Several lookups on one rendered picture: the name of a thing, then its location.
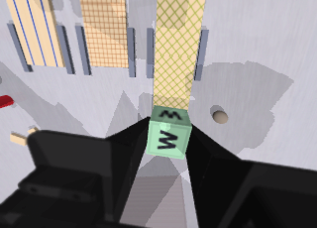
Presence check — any red cylinder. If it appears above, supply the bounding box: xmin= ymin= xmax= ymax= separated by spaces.
xmin=0 ymin=95 xmax=14 ymax=108

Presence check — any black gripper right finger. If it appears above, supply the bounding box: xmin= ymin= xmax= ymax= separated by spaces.
xmin=185 ymin=124 xmax=317 ymax=228

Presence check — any light green letter cube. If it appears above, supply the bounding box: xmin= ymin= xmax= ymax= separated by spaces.
xmin=146 ymin=105 xmax=192 ymax=160

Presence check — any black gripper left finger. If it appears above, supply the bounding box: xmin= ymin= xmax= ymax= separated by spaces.
xmin=26 ymin=116 xmax=151 ymax=222

